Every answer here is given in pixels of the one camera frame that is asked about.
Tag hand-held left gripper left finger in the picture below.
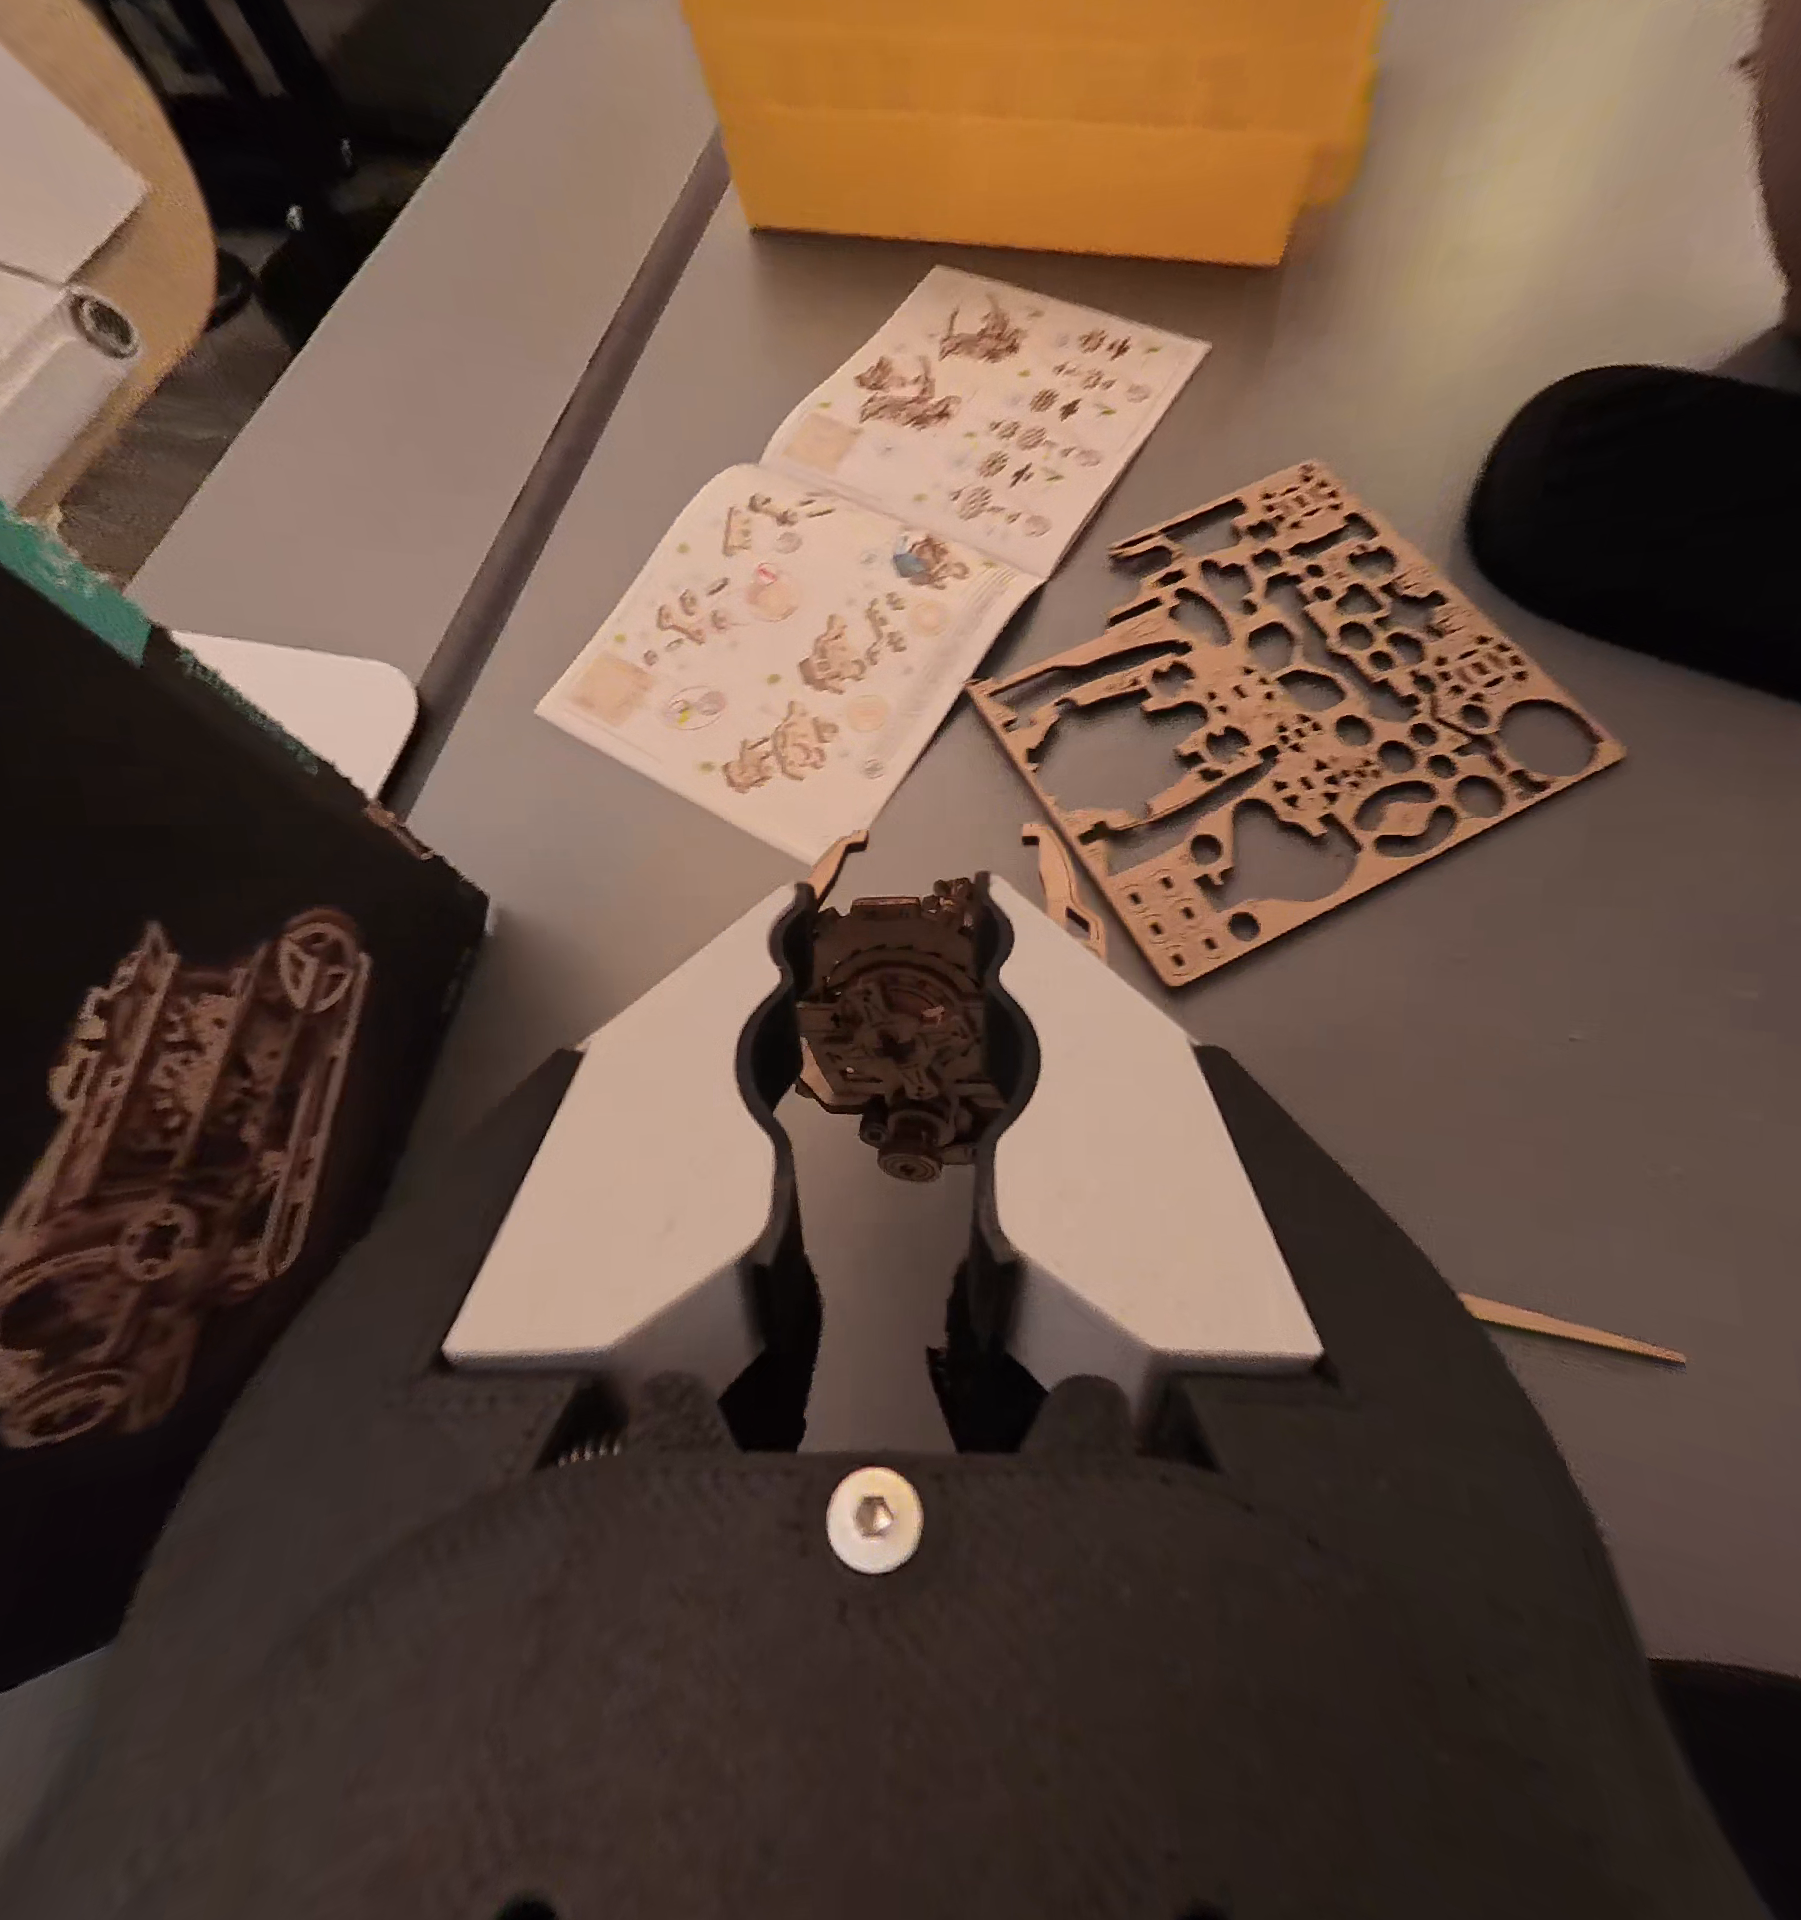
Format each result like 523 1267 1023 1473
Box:
443 880 827 1448

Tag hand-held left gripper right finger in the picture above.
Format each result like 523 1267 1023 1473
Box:
932 873 1322 1448

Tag small wooden model assembly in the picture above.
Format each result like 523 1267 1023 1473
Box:
796 831 1015 1186

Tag laser-cut wooden parts sheet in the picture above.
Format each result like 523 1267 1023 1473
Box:
968 458 1630 996

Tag printed model kit box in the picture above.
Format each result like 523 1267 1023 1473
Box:
0 450 489 1719

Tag small curved wooden piece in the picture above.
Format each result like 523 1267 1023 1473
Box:
1021 823 1111 961

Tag thin wooden stick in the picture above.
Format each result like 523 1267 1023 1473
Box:
1454 1290 1690 1368

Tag illustrated instruction booklet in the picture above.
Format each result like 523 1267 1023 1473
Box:
537 265 1213 864

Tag black ribbed wrist rest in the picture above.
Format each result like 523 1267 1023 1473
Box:
1468 364 1801 714

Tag person's dark trousers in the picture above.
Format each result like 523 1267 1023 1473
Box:
1650 1655 1801 1920

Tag yellow box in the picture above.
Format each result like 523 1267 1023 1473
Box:
679 0 1390 268

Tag curved wooden panel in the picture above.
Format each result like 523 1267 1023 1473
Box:
6 0 219 519

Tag white cardboard box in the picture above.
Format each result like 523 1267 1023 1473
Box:
0 0 152 468

